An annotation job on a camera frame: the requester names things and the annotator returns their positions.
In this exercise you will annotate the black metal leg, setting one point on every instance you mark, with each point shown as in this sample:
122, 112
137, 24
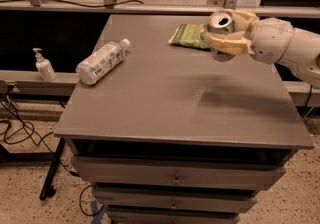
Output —
47, 186

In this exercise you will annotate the silver green 7up can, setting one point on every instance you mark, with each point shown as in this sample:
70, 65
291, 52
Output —
221, 22

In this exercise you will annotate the clear plastic water bottle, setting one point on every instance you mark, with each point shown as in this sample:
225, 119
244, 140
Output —
102, 61

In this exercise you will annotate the white pump dispenser bottle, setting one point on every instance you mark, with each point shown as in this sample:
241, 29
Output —
44, 66

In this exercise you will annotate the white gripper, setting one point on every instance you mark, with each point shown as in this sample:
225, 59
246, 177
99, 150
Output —
271, 41

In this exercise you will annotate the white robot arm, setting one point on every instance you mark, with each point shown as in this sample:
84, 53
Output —
302, 57

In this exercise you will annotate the grey drawer cabinet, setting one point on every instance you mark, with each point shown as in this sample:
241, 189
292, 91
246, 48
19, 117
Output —
170, 136

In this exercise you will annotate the green chips bag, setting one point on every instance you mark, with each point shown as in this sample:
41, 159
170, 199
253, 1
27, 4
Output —
191, 36

